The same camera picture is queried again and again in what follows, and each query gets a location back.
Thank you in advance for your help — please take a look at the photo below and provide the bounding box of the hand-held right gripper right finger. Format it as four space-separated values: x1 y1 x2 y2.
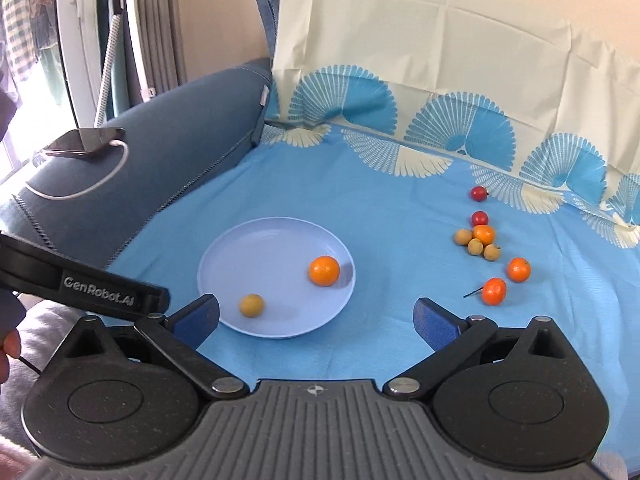
382 297 577 402

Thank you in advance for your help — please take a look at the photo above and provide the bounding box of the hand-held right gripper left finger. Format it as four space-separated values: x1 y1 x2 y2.
64 293 251 402

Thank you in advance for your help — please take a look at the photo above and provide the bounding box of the orange tangerine with stem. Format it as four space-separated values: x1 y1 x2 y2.
463 277 508 306

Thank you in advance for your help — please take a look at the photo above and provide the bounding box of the light blue plate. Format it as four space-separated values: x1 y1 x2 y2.
196 216 357 339

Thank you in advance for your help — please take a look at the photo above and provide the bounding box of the person's left hand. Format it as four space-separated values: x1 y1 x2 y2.
0 332 23 397

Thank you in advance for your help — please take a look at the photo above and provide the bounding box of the grey blanket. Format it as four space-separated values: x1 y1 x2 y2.
0 305 81 480

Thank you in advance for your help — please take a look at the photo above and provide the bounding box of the blue fan-patterned bed sheet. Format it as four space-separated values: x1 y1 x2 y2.
107 0 640 461

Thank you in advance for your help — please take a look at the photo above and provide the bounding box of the white pole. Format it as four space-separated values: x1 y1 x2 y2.
121 0 157 103

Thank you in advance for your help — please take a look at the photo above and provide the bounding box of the checked cloth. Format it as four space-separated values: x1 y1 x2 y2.
0 0 40 83

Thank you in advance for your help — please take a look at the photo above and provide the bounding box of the grey curtain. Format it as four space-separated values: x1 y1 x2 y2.
134 0 187 98

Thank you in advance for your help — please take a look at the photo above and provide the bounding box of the white charging cable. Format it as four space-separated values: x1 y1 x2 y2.
24 140 131 200

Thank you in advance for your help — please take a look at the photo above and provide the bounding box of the garment steamer hose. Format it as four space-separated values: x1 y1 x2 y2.
92 0 126 129

